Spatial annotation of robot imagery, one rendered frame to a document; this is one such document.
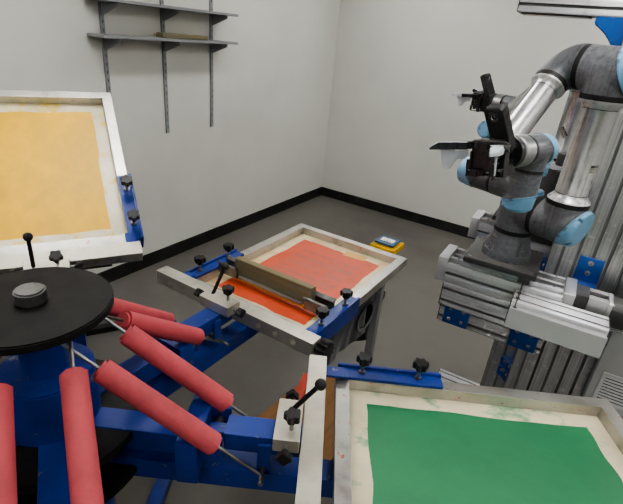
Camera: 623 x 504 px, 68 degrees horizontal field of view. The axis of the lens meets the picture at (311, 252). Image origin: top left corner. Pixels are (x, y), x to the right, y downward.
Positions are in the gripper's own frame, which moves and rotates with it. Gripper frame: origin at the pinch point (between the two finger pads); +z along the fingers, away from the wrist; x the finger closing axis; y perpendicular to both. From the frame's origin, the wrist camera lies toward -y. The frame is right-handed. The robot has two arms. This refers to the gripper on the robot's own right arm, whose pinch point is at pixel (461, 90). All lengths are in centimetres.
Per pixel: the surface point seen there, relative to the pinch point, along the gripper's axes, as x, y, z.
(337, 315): -114, 52, -53
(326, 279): -98, 59, -23
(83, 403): -192, 19, -81
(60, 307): -190, 10, -62
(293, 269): -105, 58, -10
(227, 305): -148, 40, -41
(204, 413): -170, 40, -77
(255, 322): -141, 47, -46
